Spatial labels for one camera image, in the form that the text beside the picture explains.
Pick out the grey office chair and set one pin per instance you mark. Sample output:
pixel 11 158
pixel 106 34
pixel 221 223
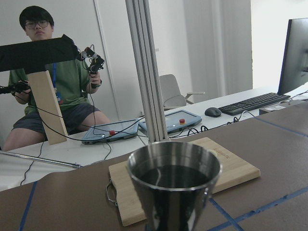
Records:
pixel 171 94

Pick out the wooden board stand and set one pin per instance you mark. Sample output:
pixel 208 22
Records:
pixel 48 107

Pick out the black keyboard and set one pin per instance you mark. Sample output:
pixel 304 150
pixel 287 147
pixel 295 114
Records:
pixel 253 103

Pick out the right blue teach pendant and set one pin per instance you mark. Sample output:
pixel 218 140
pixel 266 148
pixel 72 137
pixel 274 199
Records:
pixel 178 120

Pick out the bamboo cutting board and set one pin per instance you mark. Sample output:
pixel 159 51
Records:
pixel 235 171

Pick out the aluminium frame post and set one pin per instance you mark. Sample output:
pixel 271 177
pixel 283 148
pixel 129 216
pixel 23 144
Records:
pixel 140 25

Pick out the blue teach pendant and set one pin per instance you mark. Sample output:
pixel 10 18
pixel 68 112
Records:
pixel 111 132
pixel 178 120

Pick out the steel jigger cup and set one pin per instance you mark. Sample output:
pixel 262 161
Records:
pixel 173 181

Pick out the black computer mouse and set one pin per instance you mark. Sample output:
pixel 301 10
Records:
pixel 213 112

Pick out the person in green shirt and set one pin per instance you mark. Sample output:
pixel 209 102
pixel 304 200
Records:
pixel 70 80

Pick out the left blue teach pendant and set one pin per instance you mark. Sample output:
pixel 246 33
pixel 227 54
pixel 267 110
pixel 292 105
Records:
pixel 111 132

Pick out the computer monitor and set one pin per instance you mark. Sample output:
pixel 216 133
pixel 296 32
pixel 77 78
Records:
pixel 294 72

